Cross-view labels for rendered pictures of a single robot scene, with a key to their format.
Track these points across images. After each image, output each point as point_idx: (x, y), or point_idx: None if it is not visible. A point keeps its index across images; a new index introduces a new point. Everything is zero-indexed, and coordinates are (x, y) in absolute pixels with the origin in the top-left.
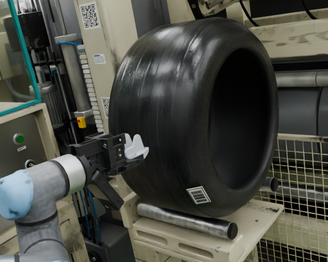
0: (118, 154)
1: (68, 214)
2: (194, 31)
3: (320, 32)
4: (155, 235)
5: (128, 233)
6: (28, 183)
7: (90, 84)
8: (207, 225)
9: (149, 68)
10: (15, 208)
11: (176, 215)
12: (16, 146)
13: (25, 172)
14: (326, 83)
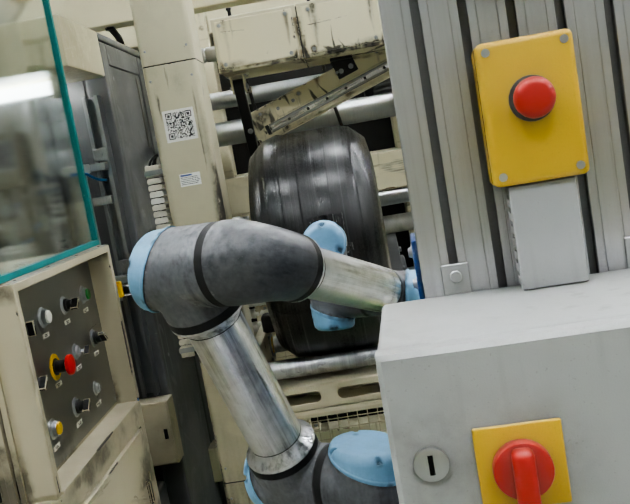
0: None
1: (140, 419)
2: (342, 132)
3: (386, 163)
4: (290, 404)
5: (165, 485)
6: (338, 226)
7: (164, 218)
8: (374, 352)
9: (313, 166)
10: (343, 243)
11: (328, 357)
12: (82, 305)
13: (328, 220)
14: (386, 229)
